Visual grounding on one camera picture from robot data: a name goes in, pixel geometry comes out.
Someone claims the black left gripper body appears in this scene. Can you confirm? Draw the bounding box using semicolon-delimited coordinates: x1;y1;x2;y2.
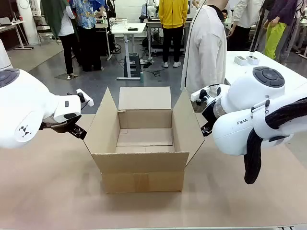
61;114;83;133

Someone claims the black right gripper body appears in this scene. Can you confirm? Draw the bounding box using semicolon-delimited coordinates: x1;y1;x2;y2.
201;100;218;128

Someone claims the brown cardboard box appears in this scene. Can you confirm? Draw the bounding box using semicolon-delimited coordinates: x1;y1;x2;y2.
83;86;206;194

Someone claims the person in white cardigan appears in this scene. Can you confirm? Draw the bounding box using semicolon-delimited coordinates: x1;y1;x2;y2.
180;0;228;97

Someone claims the grey step stool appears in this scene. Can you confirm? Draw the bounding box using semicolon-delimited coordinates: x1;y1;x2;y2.
124;53;142;79

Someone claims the white table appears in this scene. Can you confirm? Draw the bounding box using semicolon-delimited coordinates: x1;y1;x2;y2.
225;50;307;97

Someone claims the person in floral shirt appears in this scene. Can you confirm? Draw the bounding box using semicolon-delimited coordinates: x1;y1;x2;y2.
71;0;106;72

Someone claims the person in white jacket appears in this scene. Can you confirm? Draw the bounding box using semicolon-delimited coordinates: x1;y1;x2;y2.
227;0;265;52

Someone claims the person with green scarf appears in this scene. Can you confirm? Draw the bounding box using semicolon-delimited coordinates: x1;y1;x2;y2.
40;0;79;75

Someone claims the black pole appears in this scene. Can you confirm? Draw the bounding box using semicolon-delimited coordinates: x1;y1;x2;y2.
249;0;267;58

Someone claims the person in yellow jacket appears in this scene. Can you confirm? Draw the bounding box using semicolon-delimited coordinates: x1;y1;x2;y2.
158;0;189;69

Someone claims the person in lime trousers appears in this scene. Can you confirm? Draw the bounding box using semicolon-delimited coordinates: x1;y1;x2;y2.
262;0;301;61

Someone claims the white standing desk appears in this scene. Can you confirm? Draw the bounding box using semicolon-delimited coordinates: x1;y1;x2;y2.
109;22;147;81

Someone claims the dark wooden desk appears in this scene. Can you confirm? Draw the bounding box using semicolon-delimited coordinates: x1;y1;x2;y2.
0;20;35;51

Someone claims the dark left arm cable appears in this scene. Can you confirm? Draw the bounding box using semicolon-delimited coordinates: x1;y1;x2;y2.
39;116;71;133

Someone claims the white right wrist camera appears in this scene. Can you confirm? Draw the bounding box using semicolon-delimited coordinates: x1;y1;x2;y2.
190;85;218;106

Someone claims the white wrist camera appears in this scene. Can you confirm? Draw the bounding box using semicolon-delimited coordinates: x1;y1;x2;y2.
75;88;94;107
190;85;218;106

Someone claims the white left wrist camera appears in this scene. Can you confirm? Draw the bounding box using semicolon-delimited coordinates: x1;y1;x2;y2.
75;88;94;107

